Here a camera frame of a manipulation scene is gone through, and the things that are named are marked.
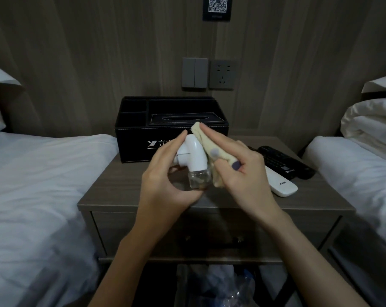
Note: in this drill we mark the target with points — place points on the person's right fingers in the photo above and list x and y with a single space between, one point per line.
220 142

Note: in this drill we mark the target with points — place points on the person's right forearm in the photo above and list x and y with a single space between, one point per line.
308 262

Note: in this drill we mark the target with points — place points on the black wall sign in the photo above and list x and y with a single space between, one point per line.
217 7

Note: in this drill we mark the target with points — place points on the grey wall light switch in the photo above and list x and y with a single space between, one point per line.
194 73

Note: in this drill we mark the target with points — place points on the white bed sheet mattress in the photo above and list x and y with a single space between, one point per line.
356 175

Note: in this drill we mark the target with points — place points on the grey wooden nightstand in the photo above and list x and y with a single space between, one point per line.
122 188

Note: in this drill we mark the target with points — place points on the folded white duvet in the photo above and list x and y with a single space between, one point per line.
372 124

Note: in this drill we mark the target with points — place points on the person's right hand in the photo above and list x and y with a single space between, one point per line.
247 179

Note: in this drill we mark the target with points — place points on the person's left hand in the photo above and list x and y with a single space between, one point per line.
161 188

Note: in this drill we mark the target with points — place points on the brown padded headboard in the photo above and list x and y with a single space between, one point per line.
23 111

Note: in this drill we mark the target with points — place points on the person's left forearm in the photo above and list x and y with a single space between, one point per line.
132 268

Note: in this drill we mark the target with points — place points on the nightstand drawer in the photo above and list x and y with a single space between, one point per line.
116 233

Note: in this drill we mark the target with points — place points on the grey bed base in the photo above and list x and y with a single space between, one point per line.
372 274

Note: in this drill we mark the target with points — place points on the white plug-in vaporizer with bottle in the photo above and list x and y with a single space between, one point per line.
194 153

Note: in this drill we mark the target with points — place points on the pale yellow cleaning cloth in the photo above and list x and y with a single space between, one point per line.
219 175

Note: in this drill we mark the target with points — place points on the white remote control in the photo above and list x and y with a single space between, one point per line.
284 185

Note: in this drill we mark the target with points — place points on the white bed duvet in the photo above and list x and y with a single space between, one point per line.
36 204

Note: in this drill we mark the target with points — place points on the person's left thumb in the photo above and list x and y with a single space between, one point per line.
191 197

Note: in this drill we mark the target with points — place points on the clear plastic bag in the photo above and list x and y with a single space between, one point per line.
218 287

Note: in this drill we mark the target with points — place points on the black remote control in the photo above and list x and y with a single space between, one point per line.
289 159
284 174

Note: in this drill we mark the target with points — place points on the black leather tissue box organizer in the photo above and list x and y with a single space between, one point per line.
132 131

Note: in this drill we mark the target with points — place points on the grey wall power outlet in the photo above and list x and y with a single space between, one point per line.
221 75

